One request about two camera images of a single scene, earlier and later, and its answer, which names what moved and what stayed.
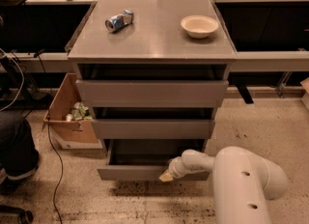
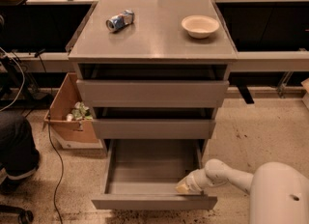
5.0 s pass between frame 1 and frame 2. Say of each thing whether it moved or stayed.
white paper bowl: stayed
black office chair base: stayed
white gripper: moved
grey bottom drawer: moved
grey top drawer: stayed
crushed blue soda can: stayed
